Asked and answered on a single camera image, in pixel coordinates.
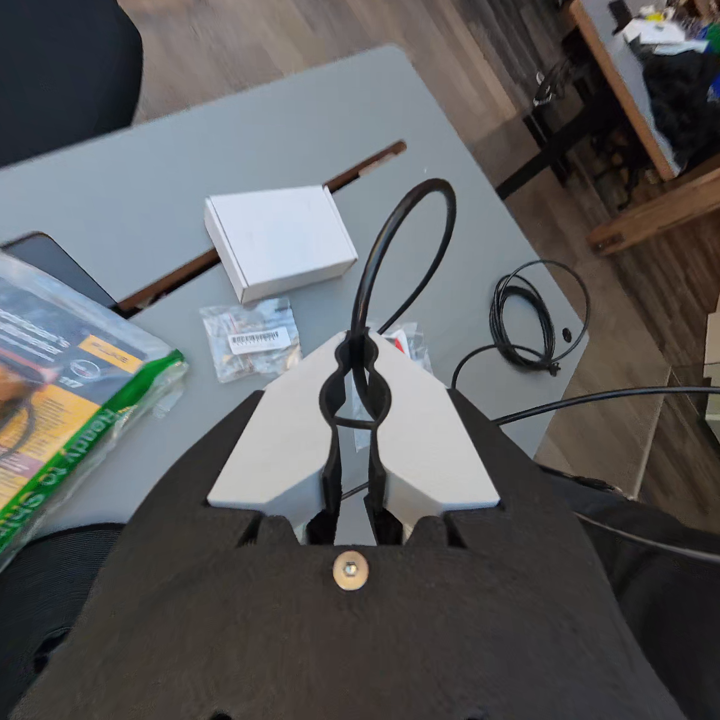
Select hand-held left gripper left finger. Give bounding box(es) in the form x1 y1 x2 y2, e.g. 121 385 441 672
207 331 345 545

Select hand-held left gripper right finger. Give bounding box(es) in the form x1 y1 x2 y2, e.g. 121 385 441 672
360 331 501 545

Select black ethernet cable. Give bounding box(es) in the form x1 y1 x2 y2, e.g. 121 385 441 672
451 259 590 390

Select long black cable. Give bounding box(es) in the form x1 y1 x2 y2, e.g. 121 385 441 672
336 178 720 504

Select wood-edged grey desk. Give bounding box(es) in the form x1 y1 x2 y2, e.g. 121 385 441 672
498 0 720 257

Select small clear bag red parts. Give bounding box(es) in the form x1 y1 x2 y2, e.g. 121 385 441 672
388 322 434 375

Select small clear bag white label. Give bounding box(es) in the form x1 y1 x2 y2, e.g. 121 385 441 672
199 297 303 384

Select packaged yellow multimeter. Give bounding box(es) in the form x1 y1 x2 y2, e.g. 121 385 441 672
0 250 189 572

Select white cardboard mailer box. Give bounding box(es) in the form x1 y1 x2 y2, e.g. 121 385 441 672
204 184 360 305

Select person's dark clothing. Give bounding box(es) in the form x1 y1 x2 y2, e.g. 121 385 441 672
537 464 720 720

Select black cloth pile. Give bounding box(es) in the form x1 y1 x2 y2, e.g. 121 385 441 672
641 48 720 164

